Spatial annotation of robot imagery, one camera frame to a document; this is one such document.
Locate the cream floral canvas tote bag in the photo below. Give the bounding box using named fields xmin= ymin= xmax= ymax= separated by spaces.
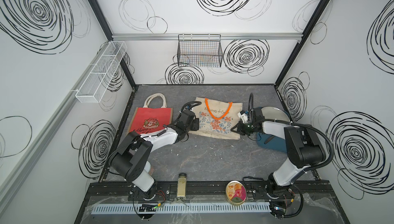
xmin=190 ymin=97 xmax=243 ymax=140

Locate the red Christmas jute bag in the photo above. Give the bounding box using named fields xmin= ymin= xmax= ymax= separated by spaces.
xmin=128 ymin=93 xmax=173 ymax=134

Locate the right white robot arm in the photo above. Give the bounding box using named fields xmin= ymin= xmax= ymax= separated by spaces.
xmin=231 ymin=107 xmax=326 ymax=188

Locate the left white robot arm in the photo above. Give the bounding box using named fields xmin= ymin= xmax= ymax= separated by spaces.
xmin=108 ymin=110 xmax=199 ymax=195

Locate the teal plastic tray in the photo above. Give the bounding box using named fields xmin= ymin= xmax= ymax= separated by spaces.
xmin=256 ymin=106 xmax=293 ymax=154

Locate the gold bottle with black cap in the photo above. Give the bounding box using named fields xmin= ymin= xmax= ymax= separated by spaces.
xmin=176 ymin=173 xmax=187 ymax=199

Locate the round candy tin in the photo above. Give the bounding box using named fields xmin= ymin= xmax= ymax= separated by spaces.
xmin=225 ymin=181 xmax=247 ymax=205

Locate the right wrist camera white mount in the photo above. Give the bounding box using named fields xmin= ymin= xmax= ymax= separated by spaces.
xmin=238 ymin=110 xmax=249 ymax=123

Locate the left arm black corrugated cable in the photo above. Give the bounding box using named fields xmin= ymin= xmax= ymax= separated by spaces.
xmin=180 ymin=100 xmax=202 ymax=112

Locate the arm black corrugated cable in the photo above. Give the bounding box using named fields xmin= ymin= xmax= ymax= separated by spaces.
xmin=180 ymin=100 xmax=202 ymax=112
xmin=248 ymin=93 xmax=335 ymax=173

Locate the black wire wall basket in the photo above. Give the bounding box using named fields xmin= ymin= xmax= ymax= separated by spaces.
xmin=176 ymin=34 xmax=223 ymax=68

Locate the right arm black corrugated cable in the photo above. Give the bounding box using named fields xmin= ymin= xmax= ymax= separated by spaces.
xmin=248 ymin=93 xmax=335 ymax=173

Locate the white slotted cable duct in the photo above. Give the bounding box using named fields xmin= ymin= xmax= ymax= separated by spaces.
xmin=91 ymin=202 xmax=271 ymax=214

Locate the white wire wall shelf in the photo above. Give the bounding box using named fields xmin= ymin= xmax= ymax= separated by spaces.
xmin=76 ymin=41 xmax=127 ymax=103

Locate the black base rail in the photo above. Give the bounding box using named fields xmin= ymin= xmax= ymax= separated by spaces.
xmin=84 ymin=180 xmax=333 ymax=201

